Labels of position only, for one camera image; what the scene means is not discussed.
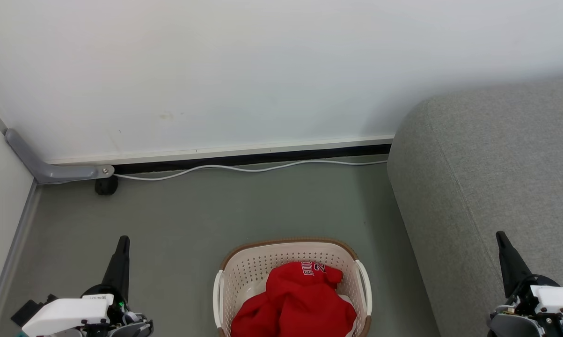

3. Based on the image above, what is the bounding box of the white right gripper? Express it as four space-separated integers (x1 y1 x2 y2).
487 231 563 337

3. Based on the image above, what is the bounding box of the grey metal corner bracket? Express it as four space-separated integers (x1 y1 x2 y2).
5 129 115 184

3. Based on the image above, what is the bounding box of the cream perforated laundry basket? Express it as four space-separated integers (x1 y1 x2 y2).
212 237 373 337

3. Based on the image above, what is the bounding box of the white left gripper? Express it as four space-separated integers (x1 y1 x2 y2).
22 235 154 337

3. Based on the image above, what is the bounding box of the white floor cable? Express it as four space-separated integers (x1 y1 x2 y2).
114 160 388 181

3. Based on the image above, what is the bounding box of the red garment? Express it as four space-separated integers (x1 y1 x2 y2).
230 261 358 337

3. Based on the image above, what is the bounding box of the grey wall skirting strip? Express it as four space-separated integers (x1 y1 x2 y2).
0 183 41 337

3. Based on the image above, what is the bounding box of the grey fabric sofa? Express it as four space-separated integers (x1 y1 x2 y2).
387 77 563 337

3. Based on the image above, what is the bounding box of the black round floor foot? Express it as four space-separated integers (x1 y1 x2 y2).
95 177 119 196

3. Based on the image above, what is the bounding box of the white wall skirting strip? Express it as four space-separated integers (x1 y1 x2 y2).
45 136 394 165

